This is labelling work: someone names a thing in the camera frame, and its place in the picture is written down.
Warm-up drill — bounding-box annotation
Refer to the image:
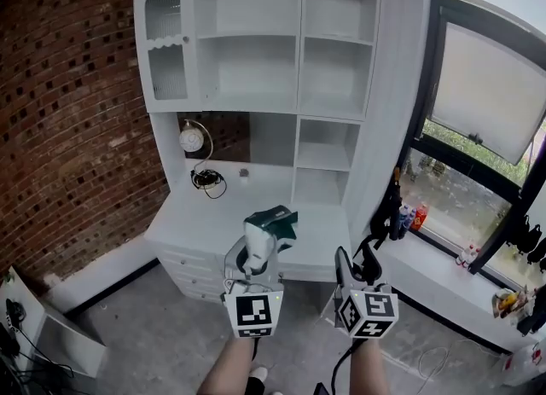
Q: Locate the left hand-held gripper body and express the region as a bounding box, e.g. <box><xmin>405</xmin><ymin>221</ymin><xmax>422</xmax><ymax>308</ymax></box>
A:
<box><xmin>220</xmin><ymin>271</ymin><xmax>286</xmax><ymax>339</ymax></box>

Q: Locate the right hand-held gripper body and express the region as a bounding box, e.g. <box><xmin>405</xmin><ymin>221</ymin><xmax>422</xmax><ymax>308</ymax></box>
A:
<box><xmin>332</xmin><ymin>282</ymin><xmax>400</xmax><ymax>339</ymax></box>

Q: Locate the dark green and white bag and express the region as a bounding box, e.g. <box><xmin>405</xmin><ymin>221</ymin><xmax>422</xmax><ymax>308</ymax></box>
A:
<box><xmin>243</xmin><ymin>204</ymin><xmax>299</xmax><ymax>277</ymax></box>

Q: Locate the person's right forearm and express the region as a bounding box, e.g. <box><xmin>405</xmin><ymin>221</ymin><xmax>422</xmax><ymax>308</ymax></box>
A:
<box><xmin>347</xmin><ymin>337</ymin><xmax>385</xmax><ymax>395</ymax></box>

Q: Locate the person's left forearm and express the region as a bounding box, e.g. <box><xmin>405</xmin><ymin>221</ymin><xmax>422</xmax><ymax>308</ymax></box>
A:
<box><xmin>198</xmin><ymin>335</ymin><xmax>257</xmax><ymax>395</ymax></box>

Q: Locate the white desk hutch cabinet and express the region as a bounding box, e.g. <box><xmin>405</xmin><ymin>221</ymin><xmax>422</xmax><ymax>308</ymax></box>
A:
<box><xmin>133</xmin><ymin>0</ymin><xmax>384</xmax><ymax>300</ymax></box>

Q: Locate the white globe desk lamp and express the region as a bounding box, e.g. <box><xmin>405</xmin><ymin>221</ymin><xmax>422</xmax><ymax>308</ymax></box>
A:
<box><xmin>177</xmin><ymin>119</ymin><xmax>226</xmax><ymax>192</ymax></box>

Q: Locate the black folded umbrella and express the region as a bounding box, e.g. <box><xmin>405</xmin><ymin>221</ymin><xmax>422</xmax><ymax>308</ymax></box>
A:
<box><xmin>369</xmin><ymin>166</ymin><xmax>404</xmax><ymax>253</ymax></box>

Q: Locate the white window ledge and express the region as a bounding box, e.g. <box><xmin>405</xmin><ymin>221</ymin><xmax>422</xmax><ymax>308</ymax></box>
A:
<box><xmin>375</xmin><ymin>230</ymin><xmax>546</xmax><ymax>356</ymax></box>

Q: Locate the clear bag of snacks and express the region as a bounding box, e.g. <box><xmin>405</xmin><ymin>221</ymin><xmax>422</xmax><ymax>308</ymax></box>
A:
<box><xmin>493</xmin><ymin>286</ymin><xmax>537</xmax><ymax>322</ymax></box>

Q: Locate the cluster of black hanging shapes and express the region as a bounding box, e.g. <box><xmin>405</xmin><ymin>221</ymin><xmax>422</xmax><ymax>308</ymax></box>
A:
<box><xmin>509</xmin><ymin>212</ymin><xmax>546</xmax><ymax>273</ymax></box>

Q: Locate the black bag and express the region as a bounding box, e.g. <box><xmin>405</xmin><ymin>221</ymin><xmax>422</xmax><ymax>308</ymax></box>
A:
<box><xmin>516</xmin><ymin>285</ymin><xmax>546</xmax><ymax>337</ymax></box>

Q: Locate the white plastic bag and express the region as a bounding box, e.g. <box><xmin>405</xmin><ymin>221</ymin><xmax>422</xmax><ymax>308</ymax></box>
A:
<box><xmin>502</xmin><ymin>341</ymin><xmax>546</xmax><ymax>388</ymax></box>

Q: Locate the white side cabinet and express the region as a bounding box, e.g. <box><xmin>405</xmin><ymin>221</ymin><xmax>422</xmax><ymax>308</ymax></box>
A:
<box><xmin>0</xmin><ymin>264</ymin><xmax>107</xmax><ymax>380</ymax></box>

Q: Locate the white arched glass cabinet door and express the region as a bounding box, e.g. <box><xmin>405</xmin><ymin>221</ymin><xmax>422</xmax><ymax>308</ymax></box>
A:
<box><xmin>135</xmin><ymin>0</ymin><xmax>198</xmax><ymax>113</ymax></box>

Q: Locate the frosted open window sash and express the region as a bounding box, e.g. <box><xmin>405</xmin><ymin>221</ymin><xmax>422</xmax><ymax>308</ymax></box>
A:
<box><xmin>429</xmin><ymin>20</ymin><xmax>546</xmax><ymax>166</ymax></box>

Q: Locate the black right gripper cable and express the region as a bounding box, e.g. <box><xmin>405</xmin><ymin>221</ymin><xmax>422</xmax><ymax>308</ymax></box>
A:
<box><xmin>330</xmin><ymin>340</ymin><xmax>368</xmax><ymax>395</ymax></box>

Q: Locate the black lamp cable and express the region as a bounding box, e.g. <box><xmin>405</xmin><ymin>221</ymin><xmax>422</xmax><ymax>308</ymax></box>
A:
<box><xmin>191</xmin><ymin>169</ymin><xmax>229</xmax><ymax>200</ymax></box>

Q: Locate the white floor cable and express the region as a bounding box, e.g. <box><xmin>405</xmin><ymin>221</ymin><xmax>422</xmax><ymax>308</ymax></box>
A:
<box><xmin>417</xmin><ymin>337</ymin><xmax>513</xmax><ymax>390</ymax></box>

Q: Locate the black window frame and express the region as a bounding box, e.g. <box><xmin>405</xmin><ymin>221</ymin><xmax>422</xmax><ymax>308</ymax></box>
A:
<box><xmin>400</xmin><ymin>0</ymin><xmax>546</xmax><ymax>279</ymax></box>

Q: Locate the black cable tangle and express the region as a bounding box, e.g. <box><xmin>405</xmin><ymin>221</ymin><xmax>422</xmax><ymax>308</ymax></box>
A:
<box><xmin>0</xmin><ymin>298</ymin><xmax>76</xmax><ymax>395</ymax></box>

